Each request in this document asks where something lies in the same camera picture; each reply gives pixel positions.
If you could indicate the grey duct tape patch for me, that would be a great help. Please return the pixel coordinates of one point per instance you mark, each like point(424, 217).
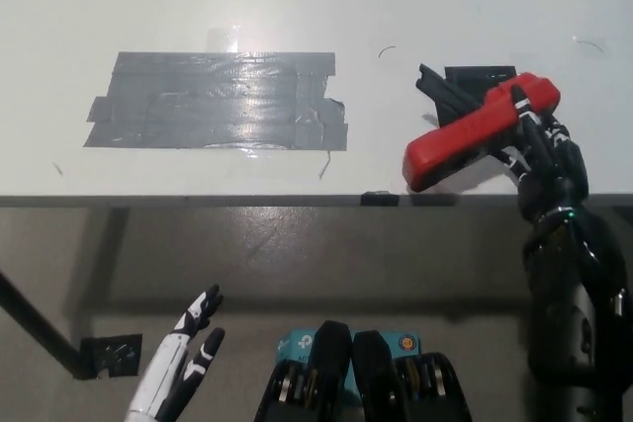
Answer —
point(212, 101)

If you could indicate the black and teal robot body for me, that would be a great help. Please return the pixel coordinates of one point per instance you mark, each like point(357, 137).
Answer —
point(366, 382)

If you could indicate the black tape patch on table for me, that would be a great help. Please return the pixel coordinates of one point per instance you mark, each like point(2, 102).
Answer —
point(475, 78)

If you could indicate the red digital multimeter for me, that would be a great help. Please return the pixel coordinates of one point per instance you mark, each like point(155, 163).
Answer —
point(460, 145)

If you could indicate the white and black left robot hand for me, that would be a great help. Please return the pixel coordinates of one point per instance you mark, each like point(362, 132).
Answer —
point(163, 372)

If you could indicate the small black tape strip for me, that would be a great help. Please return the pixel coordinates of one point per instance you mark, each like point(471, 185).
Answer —
point(378, 198)

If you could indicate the black metal table leg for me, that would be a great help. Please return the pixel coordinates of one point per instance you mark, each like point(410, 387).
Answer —
point(39, 330)

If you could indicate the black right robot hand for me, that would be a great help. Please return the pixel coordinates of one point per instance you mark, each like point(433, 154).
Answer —
point(549, 165)

